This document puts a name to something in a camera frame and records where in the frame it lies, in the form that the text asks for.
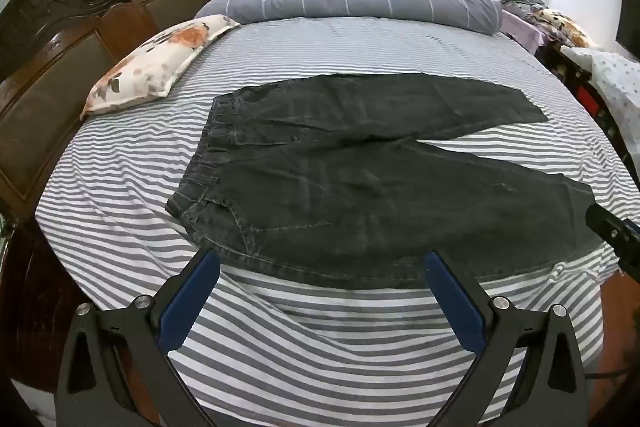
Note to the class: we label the light purple cloth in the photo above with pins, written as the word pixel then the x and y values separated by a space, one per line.
pixel 522 29

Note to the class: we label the floral print pillow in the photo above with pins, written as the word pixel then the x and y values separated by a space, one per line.
pixel 155 62

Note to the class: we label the dark grey denim pants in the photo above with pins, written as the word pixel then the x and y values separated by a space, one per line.
pixel 350 197

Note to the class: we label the black wall television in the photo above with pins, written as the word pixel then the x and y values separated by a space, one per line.
pixel 629 24

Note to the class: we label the grey white striped bed sheet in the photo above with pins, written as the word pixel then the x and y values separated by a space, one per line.
pixel 325 337

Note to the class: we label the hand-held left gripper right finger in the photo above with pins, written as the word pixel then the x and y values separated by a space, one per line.
pixel 452 302

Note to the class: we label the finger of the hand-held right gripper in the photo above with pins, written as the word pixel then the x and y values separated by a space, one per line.
pixel 607 224

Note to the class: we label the dark wooden bed headboard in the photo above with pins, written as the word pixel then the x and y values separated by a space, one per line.
pixel 60 72

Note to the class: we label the grey checked rolled duvet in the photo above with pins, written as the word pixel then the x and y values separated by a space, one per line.
pixel 350 2

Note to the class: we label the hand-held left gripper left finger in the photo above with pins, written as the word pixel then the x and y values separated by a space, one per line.
pixel 192 302

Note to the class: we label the white dotted cloth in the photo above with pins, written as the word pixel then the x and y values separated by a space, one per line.
pixel 615 82

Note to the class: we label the floral print blanket pile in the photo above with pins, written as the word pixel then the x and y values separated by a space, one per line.
pixel 560 24

